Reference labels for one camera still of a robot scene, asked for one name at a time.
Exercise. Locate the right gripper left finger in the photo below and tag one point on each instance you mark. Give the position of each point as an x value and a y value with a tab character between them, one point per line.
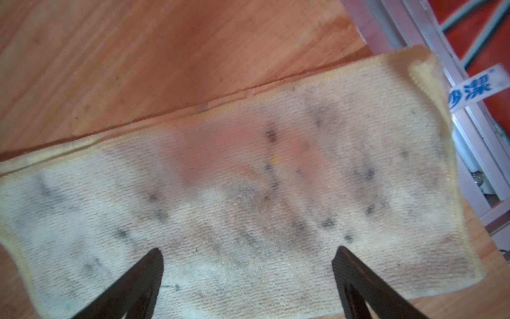
134	294

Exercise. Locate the white cloth label tag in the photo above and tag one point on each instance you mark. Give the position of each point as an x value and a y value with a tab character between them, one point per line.
479	87

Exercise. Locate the yellow cloth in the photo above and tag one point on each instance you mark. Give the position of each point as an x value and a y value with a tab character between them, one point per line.
248	201

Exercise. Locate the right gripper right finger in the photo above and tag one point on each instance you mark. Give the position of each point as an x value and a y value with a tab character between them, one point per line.
360	289

